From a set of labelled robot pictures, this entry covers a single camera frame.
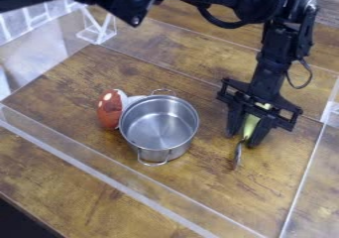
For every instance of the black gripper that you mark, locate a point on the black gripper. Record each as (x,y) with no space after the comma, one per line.
(258,98)

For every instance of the green handled metal spoon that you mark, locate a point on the green handled metal spoon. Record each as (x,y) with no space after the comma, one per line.
(252,122)

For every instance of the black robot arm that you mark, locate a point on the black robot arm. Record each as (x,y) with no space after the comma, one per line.
(286,41)

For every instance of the small steel pot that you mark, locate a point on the small steel pot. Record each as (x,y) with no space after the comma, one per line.
(158,125)

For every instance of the red toy mushroom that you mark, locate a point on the red toy mushroom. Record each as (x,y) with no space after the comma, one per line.
(111,104)

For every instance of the clear acrylic front barrier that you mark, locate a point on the clear acrylic front barrier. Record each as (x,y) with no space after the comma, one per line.
(185,210)

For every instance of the clear acrylic right panel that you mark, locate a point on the clear acrylic right panel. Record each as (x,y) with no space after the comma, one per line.
(313,217)

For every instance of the clear acrylic triangle bracket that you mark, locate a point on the clear acrylic triangle bracket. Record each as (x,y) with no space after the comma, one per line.
(97,32)

